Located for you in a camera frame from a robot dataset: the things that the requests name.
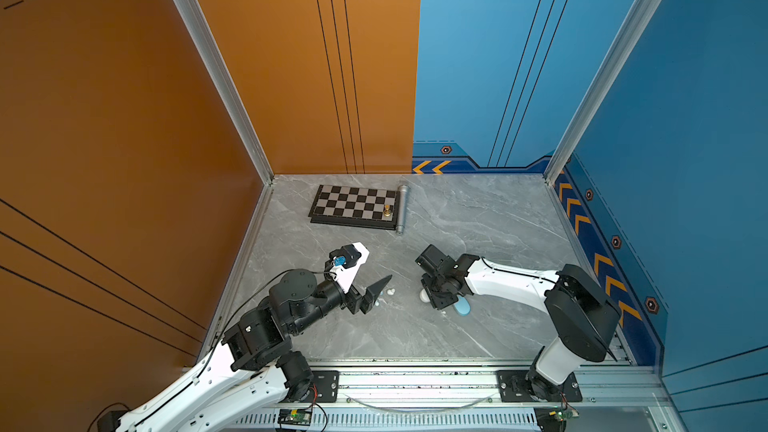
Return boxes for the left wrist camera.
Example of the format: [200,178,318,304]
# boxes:
[324,242,370,293]

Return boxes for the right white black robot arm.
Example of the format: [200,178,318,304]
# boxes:
[415,245,621,402]

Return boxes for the right aluminium corner post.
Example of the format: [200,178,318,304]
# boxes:
[543,0,663,186]

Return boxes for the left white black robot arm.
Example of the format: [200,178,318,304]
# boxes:
[96,268,390,431]

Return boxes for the aluminium corner post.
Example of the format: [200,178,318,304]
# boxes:
[543,0,663,186]
[172,0,274,186]

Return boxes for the black white chessboard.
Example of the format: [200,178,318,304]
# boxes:
[308,185,397,230]

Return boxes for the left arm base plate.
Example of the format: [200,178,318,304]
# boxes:
[283,370,340,404]

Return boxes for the left green circuit board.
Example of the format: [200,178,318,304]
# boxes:
[277,409,313,430]

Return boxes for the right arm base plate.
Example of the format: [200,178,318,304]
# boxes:
[495,369,583,404]

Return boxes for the left aluminium corner post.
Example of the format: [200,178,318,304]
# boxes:
[172,0,274,186]

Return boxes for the aluminium front rail frame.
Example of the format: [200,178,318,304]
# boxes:
[157,359,688,432]

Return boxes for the right circuit board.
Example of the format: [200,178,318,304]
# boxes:
[534,408,580,432]

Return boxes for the blue earbud case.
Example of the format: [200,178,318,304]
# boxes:
[453,297,471,316]

